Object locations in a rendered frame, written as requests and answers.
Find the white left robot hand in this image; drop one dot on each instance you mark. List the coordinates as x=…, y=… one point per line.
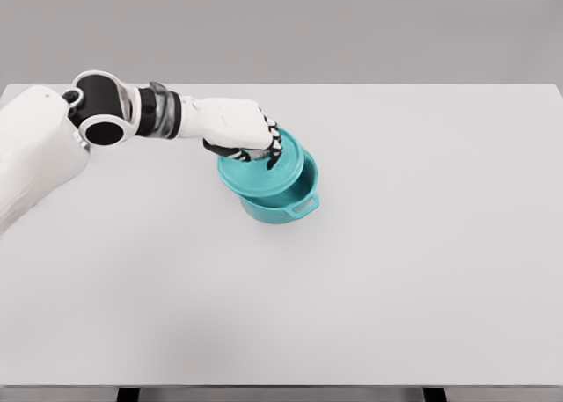
x=239, y=122

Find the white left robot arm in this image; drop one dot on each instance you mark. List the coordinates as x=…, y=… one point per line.
x=35, y=147

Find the teal pot lid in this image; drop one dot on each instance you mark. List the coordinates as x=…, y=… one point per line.
x=259, y=177

